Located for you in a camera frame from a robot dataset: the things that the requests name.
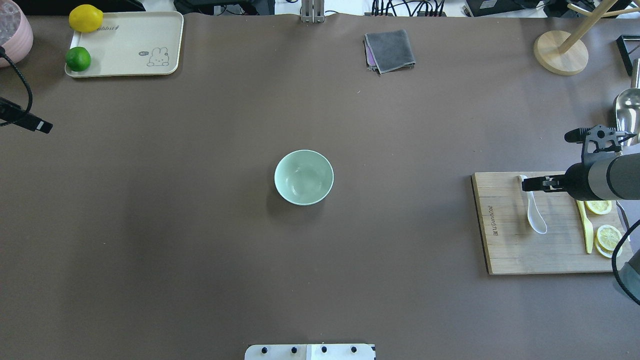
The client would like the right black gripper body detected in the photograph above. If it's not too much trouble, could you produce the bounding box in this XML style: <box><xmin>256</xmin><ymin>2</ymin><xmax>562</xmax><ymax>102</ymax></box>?
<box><xmin>555</xmin><ymin>162</ymin><xmax>594</xmax><ymax>201</ymax></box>

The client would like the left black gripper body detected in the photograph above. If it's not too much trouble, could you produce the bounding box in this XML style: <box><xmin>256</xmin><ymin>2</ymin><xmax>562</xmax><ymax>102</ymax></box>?
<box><xmin>0</xmin><ymin>97</ymin><xmax>23</xmax><ymax>126</ymax></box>

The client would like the white ceramic spoon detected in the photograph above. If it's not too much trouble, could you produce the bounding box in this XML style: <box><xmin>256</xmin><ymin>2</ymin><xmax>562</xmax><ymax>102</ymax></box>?
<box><xmin>523</xmin><ymin>190</ymin><xmax>548</xmax><ymax>235</ymax></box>

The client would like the mint green bowl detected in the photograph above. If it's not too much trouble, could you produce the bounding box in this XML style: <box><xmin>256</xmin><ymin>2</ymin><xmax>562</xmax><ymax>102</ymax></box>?
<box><xmin>273</xmin><ymin>149</ymin><xmax>335</xmax><ymax>207</ymax></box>

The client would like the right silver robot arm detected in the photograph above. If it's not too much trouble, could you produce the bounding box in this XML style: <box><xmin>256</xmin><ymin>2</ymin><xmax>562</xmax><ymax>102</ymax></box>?
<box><xmin>520</xmin><ymin>153</ymin><xmax>640</xmax><ymax>305</ymax></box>

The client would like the pink ribbed bowl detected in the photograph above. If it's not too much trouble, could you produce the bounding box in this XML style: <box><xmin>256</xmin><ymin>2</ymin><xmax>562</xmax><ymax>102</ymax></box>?
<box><xmin>0</xmin><ymin>0</ymin><xmax>34</xmax><ymax>64</ymax></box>

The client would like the yellow plastic knife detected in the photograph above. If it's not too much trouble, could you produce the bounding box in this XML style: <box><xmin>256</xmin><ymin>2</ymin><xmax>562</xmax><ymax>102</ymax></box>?
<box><xmin>576</xmin><ymin>200</ymin><xmax>594</xmax><ymax>255</ymax></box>

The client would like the stacked lemon slice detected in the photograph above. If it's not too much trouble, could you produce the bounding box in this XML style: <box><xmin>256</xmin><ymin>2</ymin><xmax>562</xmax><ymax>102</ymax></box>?
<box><xmin>594</xmin><ymin>224</ymin><xmax>623</xmax><ymax>259</ymax></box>

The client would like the bamboo cutting board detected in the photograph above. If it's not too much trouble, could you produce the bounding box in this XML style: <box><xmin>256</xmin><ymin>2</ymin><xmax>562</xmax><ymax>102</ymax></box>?
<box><xmin>471</xmin><ymin>172</ymin><xmax>611</xmax><ymax>275</ymax></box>

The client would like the green lime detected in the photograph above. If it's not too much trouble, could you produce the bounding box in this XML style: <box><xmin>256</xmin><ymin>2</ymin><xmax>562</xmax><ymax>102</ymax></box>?
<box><xmin>65</xmin><ymin>47</ymin><xmax>92</xmax><ymax>72</ymax></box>

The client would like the steel scoop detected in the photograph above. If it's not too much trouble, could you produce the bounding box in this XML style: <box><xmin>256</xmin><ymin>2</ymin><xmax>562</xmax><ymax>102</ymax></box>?
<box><xmin>614</xmin><ymin>58</ymin><xmax>640</xmax><ymax>147</ymax></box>

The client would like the yellow lemon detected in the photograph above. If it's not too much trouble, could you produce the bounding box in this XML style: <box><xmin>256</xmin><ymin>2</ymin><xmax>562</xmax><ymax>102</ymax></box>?
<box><xmin>68</xmin><ymin>4</ymin><xmax>105</xmax><ymax>34</ymax></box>

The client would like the wooden mug tree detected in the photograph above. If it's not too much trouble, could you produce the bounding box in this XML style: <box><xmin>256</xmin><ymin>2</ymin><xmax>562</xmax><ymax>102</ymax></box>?
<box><xmin>533</xmin><ymin>0</ymin><xmax>640</xmax><ymax>76</ymax></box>

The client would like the cream rabbit tray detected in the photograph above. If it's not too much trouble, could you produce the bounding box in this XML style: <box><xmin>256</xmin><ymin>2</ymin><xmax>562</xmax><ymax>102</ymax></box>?
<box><xmin>64</xmin><ymin>11</ymin><xmax>185</xmax><ymax>78</ymax></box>

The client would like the grey folded cloth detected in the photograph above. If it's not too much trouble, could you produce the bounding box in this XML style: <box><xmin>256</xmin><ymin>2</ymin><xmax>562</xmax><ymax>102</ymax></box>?
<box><xmin>363</xmin><ymin>29</ymin><xmax>416</xmax><ymax>75</ymax></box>

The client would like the lemon slice near handle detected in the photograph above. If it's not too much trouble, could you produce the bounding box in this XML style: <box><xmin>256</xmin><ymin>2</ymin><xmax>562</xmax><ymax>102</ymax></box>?
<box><xmin>584</xmin><ymin>200</ymin><xmax>613</xmax><ymax>215</ymax></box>

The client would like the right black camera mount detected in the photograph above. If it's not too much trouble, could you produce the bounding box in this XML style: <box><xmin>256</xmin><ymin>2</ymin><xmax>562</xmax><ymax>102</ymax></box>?
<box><xmin>564</xmin><ymin>125</ymin><xmax>638</xmax><ymax>166</ymax></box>

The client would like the white camera pillar base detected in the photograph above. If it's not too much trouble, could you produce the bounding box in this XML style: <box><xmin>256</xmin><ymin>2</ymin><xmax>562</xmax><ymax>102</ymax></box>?
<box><xmin>244</xmin><ymin>342</ymin><xmax>377</xmax><ymax>360</ymax></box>

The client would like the aluminium frame post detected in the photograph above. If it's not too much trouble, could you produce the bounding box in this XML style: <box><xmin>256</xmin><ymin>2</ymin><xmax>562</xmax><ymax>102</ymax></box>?
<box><xmin>300</xmin><ymin>0</ymin><xmax>325</xmax><ymax>24</ymax></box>

